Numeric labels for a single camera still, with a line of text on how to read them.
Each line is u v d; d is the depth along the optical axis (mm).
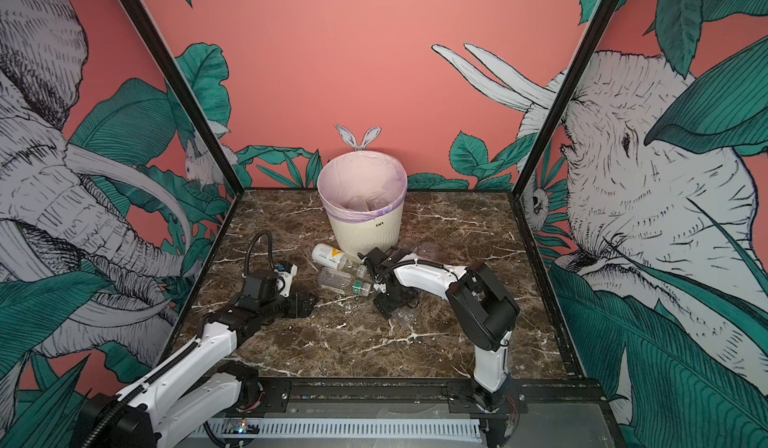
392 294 758
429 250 1009
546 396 767
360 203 1043
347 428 701
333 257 936
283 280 698
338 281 951
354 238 954
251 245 1041
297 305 747
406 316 871
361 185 980
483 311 482
